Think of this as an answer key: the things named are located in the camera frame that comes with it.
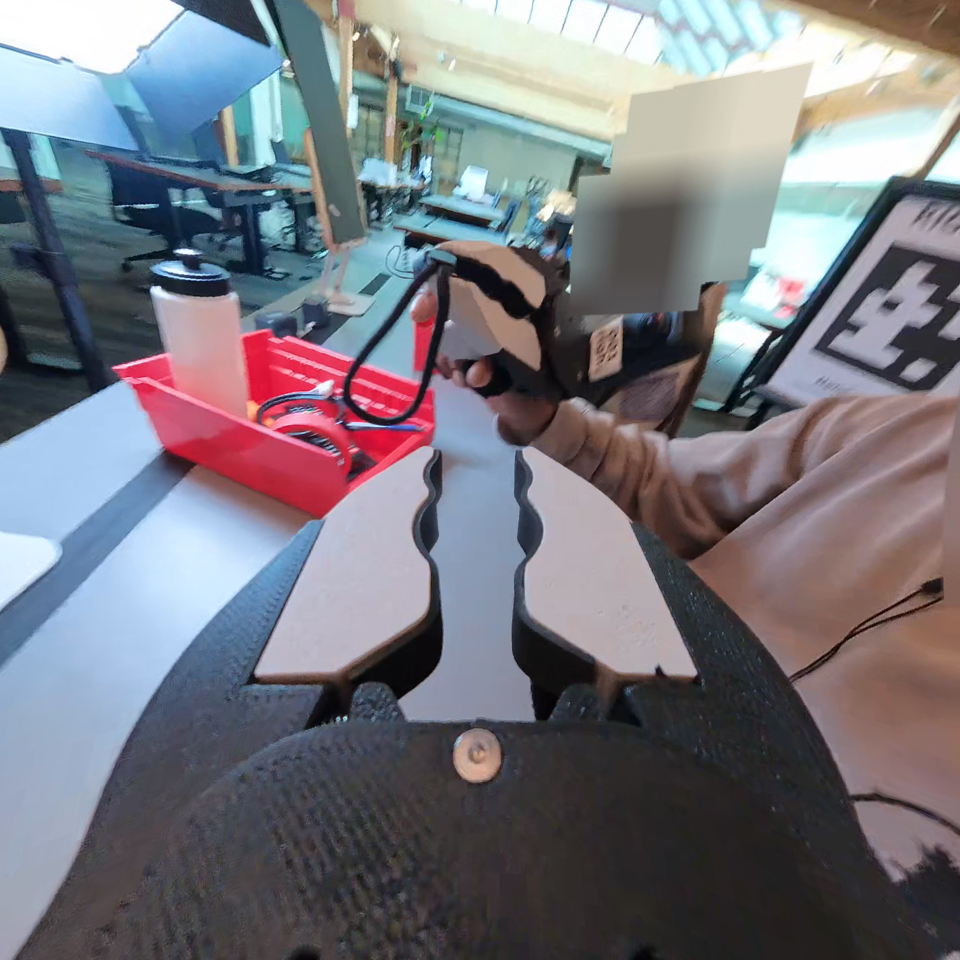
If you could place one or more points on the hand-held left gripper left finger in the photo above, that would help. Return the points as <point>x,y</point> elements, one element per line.
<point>352,592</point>

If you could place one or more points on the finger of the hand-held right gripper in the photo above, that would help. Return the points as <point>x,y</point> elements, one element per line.
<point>517,334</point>
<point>502,266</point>

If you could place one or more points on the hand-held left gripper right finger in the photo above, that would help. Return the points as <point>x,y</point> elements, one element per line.
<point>600,592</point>

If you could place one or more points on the white board stand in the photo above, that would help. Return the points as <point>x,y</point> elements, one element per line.
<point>26,566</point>
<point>352,300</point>

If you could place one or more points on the blue pen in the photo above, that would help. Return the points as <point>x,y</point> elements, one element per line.
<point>390,427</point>

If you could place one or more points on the red tape roll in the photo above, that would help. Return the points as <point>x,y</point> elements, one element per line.
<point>300,433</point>

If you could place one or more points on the small black box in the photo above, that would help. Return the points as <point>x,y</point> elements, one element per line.
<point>315,311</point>
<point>281,325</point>

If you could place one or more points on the white bottle black cap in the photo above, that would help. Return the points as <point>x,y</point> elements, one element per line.
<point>199,345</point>

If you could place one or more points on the wooden top desk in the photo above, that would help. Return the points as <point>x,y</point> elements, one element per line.
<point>187,171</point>

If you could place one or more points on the black framed marker sign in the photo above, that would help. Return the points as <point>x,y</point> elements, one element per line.
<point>900,315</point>

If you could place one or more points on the black office chair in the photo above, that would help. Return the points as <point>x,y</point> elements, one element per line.
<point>150,202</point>

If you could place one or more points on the studio light panel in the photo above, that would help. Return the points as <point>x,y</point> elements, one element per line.
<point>187,75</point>

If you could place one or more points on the black light stand pole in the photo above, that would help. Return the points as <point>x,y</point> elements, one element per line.
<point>45,225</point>

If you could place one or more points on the black board wooden frame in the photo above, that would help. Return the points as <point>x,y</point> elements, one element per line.
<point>322,112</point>

